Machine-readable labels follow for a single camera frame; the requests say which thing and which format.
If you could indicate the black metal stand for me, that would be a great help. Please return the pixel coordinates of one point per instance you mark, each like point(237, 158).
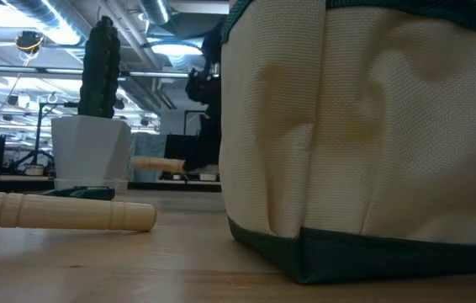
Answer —
point(38, 134)

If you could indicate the long ceiling light bar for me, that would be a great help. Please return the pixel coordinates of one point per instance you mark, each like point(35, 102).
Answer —
point(158, 74)

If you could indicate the black partition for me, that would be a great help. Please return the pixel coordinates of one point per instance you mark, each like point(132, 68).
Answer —
point(177, 147)

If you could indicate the grey blue cloth partition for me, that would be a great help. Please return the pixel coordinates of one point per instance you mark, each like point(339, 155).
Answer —
point(149, 145)

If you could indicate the white faceted plant pot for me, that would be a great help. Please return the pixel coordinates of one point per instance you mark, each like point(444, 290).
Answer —
point(91, 151)

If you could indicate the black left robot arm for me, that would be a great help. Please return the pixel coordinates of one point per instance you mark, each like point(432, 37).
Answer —
point(212, 46)

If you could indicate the cream canvas gardening bag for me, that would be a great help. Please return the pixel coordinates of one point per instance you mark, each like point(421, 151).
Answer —
point(347, 126)

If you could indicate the green cactus plant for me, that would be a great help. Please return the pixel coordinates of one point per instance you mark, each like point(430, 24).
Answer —
point(99, 67)

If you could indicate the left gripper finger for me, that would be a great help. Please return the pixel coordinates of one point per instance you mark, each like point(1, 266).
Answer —
point(207, 139)

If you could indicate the green metal garden tool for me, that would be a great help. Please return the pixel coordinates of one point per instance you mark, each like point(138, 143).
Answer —
point(86, 194)

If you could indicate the black gantry frame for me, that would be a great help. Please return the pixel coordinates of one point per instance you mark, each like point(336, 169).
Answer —
point(185, 122)

